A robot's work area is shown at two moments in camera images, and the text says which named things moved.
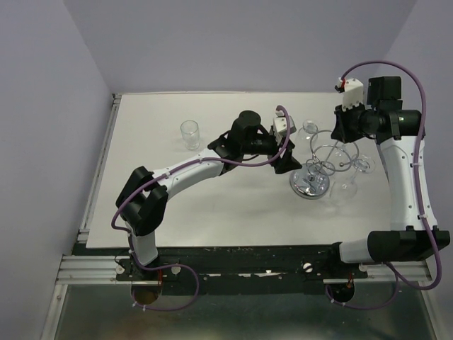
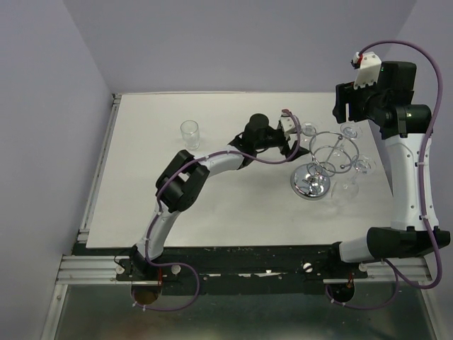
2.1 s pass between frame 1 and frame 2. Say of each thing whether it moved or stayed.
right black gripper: moved
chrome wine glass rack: stayed
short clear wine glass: stayed
